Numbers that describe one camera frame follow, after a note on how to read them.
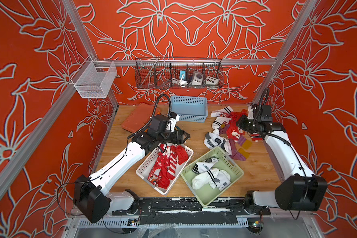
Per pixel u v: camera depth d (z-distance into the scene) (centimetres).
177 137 64
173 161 85
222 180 79
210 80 95
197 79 91
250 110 74
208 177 78
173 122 67
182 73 83
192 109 117
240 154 90
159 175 83
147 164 85
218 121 103
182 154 87
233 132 85
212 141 93
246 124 71
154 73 99
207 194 78
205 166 81
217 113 110
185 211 73
